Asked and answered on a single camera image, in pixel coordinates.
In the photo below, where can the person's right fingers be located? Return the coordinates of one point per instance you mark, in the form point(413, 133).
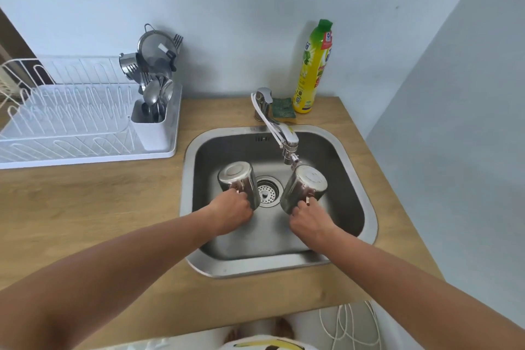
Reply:
point(304, 205)

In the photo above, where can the person's white yellow shirt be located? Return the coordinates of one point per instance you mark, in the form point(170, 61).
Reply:
point(266, 344)

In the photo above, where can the person's right foot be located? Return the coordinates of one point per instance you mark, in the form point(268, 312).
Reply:
point(284, 328)

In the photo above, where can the steel cup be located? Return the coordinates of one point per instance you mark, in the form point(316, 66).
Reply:
point(128, 62)

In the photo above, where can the stainless steel sink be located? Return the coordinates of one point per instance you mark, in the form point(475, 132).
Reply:
point(328, 181)

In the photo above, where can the steel mug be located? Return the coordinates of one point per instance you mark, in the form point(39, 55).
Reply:
point(242, 175)
point(303, 183)

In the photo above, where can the steel drain strainer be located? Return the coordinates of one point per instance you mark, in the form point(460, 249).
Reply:
point(270, 192)

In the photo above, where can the person's left hand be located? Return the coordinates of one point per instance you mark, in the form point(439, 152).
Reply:
point(229, 214)

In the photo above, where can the person's left forearm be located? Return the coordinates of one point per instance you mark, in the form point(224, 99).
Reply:
point(106, 276)

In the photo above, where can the person's right forearm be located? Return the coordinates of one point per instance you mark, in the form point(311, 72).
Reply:
point(402, 296)

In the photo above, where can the person's left fingers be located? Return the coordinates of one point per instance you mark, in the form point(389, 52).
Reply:
point(238, 195)

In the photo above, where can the green scrub sponge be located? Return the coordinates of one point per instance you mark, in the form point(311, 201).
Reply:
point(284, 107)

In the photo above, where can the steel mesh strainer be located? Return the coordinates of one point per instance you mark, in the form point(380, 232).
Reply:
point(154, 48)

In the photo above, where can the bunch of steel spoons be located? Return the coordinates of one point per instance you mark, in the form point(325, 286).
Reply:
point(151, 93)

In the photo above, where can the white plastic drain tray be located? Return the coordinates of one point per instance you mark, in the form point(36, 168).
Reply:
point(174, 116)

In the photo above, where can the white cutlery holder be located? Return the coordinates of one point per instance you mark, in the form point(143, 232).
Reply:
point(154, 134)

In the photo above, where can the person's right hand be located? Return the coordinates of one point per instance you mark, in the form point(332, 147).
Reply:
point(312, 223)

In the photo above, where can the yellow dish soap bottle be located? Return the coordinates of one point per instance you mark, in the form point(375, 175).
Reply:
point(309, 71)

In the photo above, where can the chrome faucet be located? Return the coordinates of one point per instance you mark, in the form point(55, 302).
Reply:
point(289, 138)

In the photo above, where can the steel fork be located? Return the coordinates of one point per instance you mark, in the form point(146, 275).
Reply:
point(178, 43)

